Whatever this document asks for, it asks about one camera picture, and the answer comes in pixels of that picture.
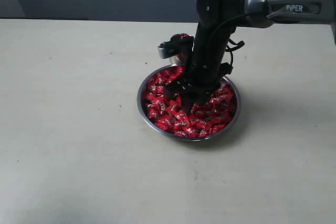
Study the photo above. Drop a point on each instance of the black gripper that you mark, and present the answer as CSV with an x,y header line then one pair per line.
x,y
201,71

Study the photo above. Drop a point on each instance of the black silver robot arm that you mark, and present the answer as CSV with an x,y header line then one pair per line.
x,y
218,20

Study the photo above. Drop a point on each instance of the shiny steel cup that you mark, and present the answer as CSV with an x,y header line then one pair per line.
x,y
180,58

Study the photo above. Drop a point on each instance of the steel round bowl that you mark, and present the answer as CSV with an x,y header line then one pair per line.
x,y
189,138

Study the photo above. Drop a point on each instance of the red wrapped candy pile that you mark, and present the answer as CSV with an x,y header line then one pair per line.
x,y
183,121

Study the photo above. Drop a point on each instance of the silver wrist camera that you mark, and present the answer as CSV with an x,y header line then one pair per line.
x,y
175,46

